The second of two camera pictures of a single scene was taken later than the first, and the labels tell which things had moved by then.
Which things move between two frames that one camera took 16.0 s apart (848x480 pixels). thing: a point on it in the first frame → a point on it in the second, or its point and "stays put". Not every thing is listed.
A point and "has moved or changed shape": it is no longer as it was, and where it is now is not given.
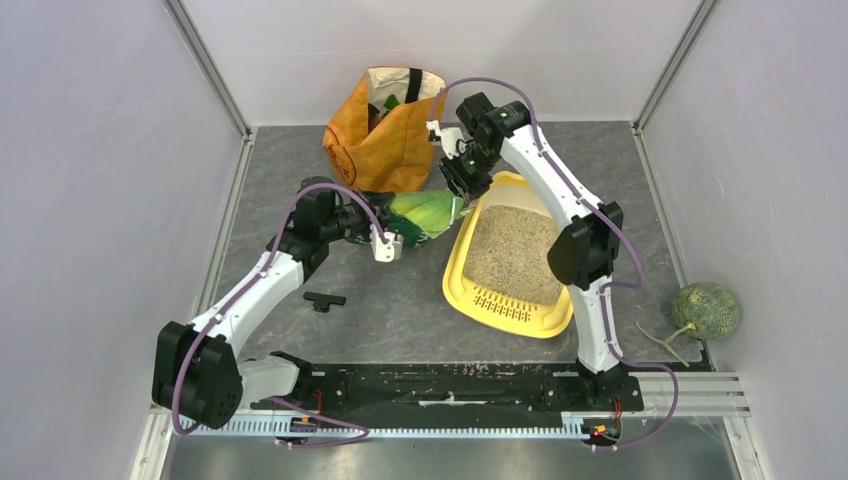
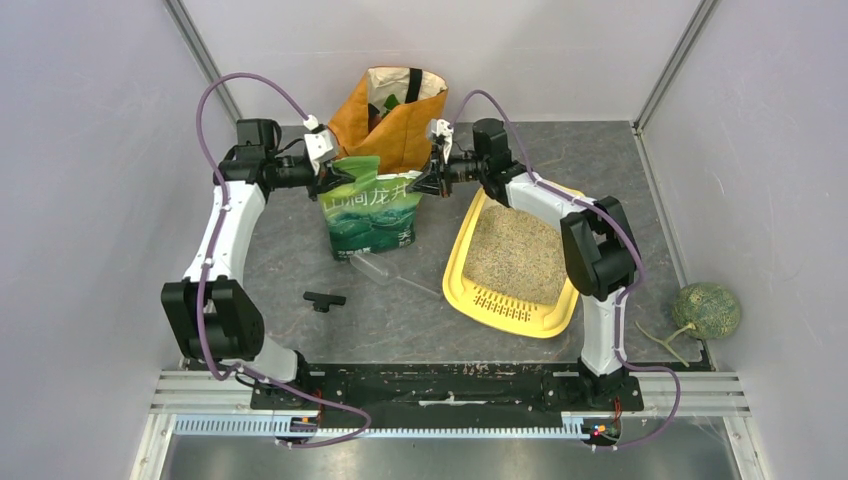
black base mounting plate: [395, 388] stays put
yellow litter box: [500, 277] stays put
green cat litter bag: [416, 215] has moved or changed shape
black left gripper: [378, 204] → [327, 180]
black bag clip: [322, 302] stays put
